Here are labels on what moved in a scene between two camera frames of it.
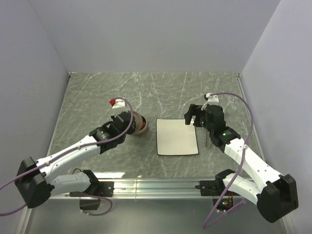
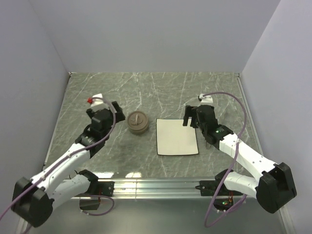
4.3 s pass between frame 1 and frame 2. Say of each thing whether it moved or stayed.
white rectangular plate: stayed
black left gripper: moved
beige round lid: moved
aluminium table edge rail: stayed
